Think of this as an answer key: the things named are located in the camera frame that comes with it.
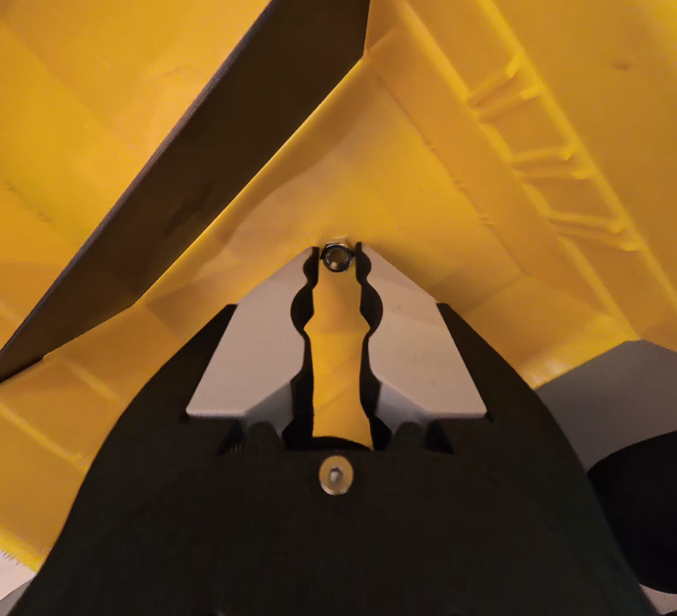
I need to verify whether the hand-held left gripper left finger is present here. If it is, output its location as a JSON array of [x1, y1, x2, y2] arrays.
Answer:
[[185, 246, 322, 440]]

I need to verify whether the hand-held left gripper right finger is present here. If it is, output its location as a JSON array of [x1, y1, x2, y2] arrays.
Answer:
[[353, 242, 488, 449]]

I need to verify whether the steel hex nut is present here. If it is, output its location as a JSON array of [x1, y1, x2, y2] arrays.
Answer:
[[321, 242, 355, 273]]

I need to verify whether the yellow plastic bin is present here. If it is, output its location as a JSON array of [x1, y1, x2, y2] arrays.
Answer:
[[0, 0, 677, 572]]

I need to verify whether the black bin divider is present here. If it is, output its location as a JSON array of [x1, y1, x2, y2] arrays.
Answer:
[[0, 0, 385, 383]]

